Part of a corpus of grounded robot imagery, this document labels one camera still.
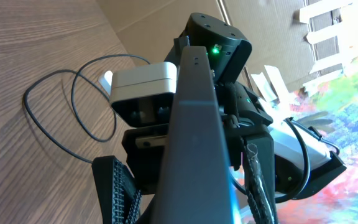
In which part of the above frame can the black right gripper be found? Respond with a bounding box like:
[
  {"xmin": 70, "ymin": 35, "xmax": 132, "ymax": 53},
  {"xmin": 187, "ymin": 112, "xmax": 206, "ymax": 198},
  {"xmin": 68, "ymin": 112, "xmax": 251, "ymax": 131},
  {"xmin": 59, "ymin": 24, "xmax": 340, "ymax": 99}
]
[{"xmin": 91, "ymin": 123, "xmax": 275, "ymax": 224}]

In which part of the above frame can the Galaxy S24 smartphone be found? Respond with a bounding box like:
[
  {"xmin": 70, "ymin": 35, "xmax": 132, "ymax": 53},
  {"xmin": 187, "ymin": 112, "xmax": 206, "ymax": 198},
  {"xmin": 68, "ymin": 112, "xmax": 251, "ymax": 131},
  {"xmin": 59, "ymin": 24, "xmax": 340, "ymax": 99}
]
[{"xmin": 138, "ymin": 46, "xmax": 241, "ymax": 224}]

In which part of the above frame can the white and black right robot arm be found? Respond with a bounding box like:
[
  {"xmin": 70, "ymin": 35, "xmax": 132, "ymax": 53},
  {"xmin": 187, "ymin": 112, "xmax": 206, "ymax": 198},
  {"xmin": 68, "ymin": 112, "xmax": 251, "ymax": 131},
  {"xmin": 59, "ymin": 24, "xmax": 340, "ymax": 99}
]
[{"xmin": 91, "ymin": 13, "xmax": 346, "ymax": 223}]

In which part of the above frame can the white power strip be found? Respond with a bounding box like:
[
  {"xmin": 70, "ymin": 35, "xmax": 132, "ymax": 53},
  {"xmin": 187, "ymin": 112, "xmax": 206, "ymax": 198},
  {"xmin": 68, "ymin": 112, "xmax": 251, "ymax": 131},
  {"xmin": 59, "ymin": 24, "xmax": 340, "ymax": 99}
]
[{"xmin": 99, "ymin": 70, "xmax": 113, "ymax": 95}]

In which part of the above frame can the white ladder rack in background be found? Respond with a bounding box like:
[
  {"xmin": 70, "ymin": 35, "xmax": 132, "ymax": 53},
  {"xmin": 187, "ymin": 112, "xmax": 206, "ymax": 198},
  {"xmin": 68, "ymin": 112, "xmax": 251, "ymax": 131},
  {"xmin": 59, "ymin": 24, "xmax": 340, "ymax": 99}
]
[{"xmin": 250, "ymin": 0, "xmax": 358, "ymax": 103}]

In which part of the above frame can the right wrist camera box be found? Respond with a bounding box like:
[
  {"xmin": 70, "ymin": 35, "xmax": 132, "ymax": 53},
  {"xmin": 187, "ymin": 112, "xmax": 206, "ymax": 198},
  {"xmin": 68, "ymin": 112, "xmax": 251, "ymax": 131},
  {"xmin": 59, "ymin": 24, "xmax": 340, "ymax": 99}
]
[{"xmin": 109, "ymin": 62, "xmax": 177, "ymax": 128}]

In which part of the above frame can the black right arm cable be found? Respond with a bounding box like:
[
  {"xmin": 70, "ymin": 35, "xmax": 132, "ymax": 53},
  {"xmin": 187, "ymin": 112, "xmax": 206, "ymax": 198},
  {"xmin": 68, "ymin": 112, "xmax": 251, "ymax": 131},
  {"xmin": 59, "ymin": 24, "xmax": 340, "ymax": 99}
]
[{"xmin": 228, "ymin": 117, "xmax": 341, "ymax": 224}]

